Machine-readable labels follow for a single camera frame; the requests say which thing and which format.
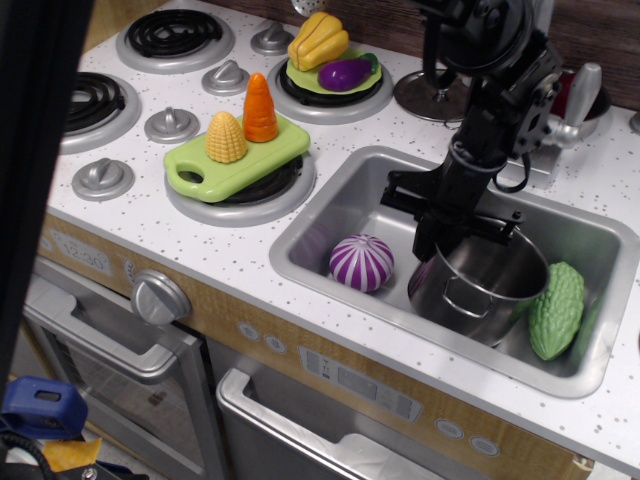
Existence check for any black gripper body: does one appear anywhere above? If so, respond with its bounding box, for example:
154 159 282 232
381 142 524 245

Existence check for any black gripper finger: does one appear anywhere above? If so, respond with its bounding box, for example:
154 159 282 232
412 211 449 261

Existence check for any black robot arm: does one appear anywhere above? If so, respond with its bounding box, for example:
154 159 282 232
381 1 562 262

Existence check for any silver toy sink basin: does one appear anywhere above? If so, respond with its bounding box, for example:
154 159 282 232
270 147 639 398

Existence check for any stainless steel pot lid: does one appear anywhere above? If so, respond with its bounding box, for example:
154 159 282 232
393 71 470 123

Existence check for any purple striped toy onion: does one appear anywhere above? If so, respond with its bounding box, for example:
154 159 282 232
329 234 395 293

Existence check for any silver toy faucet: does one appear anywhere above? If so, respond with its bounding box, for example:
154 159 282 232
499 62 604 189

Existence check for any green toy bitter melon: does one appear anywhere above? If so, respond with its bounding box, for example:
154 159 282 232
528 262 585 361

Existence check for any front right stove burner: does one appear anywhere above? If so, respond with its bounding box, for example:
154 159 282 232
164 154 316 228

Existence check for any stove burner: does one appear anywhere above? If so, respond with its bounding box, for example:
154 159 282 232
267 60 394 126
59 72 142 155
116 9 235 75
164 154 316 228

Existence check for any purple toy eggplant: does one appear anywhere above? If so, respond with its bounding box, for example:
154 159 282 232
317 53 379 93

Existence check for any green toy cutting board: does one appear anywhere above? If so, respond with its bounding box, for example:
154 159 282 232
163 116 310 203

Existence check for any back right stove burner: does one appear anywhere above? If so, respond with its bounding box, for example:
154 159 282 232
267 60 394 126

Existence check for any green toy plate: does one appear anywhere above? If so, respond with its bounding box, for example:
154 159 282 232
285 48 382 95

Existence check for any yellow toy bell pepper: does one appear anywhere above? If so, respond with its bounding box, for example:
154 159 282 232
288 12 350 72

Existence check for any orange toy carrot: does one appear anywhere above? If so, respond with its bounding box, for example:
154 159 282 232
242 72 279 143

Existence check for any yellow toy corn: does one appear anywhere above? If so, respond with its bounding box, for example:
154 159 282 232
205 111 248 164

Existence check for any silver stove knob back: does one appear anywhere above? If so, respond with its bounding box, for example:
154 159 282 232
250 22 294 56

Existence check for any silver slotted spoon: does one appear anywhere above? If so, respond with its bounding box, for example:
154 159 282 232
291 0 327 17

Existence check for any toy dishwasher door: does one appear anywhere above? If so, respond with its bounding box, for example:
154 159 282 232
216 368 480 479

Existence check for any silver stove knob upper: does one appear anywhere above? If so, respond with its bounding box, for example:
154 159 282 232
201 60 249 96

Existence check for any silver oven dial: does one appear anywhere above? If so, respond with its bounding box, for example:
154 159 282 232
130 269 192 326

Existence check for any silver stove knob middle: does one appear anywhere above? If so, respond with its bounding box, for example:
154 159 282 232
144 107 200 144

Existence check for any toy oven door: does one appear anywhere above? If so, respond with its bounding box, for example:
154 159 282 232
24 256 229 479

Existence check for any back left stove burner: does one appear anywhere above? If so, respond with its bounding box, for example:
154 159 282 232
116 9 235 75

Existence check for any front left stove burner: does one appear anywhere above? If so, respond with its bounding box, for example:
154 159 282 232
59 72 142 155

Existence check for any yellow cloth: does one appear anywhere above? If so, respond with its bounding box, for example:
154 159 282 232
42 437 102 473

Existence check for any blue clamp tool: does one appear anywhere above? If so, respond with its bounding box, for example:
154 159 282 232
1 376 88 440

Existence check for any black foreground pole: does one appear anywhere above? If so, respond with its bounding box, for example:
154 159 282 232
1 1 93 377

